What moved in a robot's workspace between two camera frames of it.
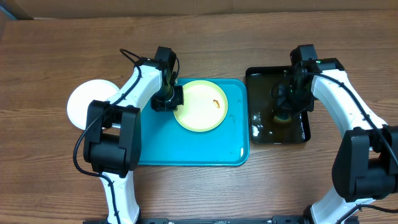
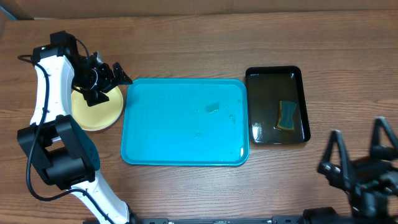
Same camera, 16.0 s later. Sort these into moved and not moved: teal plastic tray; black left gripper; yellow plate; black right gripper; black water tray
Moved: black left gripper; yellow plate; black right gripper
Not moved: black water tray; teal plastic tray
